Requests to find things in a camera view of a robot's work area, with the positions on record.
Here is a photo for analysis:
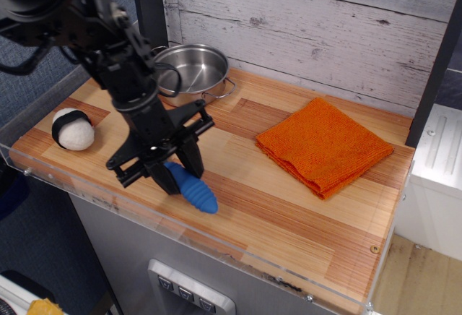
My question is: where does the yellow object bottom left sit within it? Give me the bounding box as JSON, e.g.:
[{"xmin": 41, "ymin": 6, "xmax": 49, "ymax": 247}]
[{"xmin": 26, "ymin": 298, "xmax": 64, "ymax": 315}]

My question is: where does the clear acrylic guard rail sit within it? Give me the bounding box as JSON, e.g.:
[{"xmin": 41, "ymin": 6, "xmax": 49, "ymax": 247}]
[{"xmin": 1, "ymin": 69, "xmax": 414, "ymax": 314}]

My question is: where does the black right vertical post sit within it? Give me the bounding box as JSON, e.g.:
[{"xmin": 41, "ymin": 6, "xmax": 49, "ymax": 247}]
[{"xmin": 405, "ymin": 0, "xmax": 461, "ymax": 147}]

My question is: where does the silver dispenser button panel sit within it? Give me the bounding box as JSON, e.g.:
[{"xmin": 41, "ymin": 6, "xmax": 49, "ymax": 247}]
[{"xmin": 148, "ymin": 259, "xmax": 236, "ymax": 315}]

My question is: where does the black left vertical post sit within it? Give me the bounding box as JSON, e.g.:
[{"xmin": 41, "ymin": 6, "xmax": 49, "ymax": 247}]
[{"xmin": 135, "ymin": 0, "xmax": 168, "ymax": 48}]

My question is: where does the stainless steel pot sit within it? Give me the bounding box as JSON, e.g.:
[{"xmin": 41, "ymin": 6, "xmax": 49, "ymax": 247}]
[{"xmin": 154, "ymin": 44, "xmax": 237, "ymax": 107}]

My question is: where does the black vertical post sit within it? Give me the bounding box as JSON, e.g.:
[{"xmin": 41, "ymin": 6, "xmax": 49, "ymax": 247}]
[
  {"xmin": 135, "ymin": 0, "xmax": 168, "ymax": 48},
  {"xmin": 405, "ymin": 0, "xmax": 461, "ymax": 147}
]

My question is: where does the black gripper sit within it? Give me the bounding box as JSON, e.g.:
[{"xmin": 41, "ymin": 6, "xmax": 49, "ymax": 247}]
[{"xmin": 106, "ymin": 93, "xmax": 214, "ymax": 195}]

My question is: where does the white black plush ball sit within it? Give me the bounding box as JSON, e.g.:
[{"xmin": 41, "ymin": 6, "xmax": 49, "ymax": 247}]
[{"xmin": 51, "ymin": 108, "xmax": 95, "ymax": 151}]

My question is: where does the black braided cable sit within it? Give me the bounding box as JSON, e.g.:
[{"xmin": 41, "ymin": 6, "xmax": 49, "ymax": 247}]
[{"xmin": 0, "ymin": 296, "xmax": 17, "ymax": 315}]

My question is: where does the white grooved side cabinet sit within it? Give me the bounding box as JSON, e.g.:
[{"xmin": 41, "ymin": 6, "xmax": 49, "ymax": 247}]
[{"xmin": 395, "ymin": 104, "xmax": 461, "ymax": 260}]

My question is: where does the orange folded cloth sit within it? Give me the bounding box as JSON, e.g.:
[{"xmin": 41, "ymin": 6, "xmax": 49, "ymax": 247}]
[{"xmin": 256, "ymin": 98, "xmax": 393, "ymax": 199}]

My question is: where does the grey toy fridge cabinet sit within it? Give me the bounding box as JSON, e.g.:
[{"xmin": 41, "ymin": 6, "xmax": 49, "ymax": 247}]
[{"xmin": 71, "ymin": 196, "xmax": 330, "ymax": 314}]

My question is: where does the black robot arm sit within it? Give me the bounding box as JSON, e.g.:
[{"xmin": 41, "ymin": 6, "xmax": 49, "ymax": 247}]
[{"xmin": 1, "ymin": 0, "xmax": 213, "ymax": 194}]

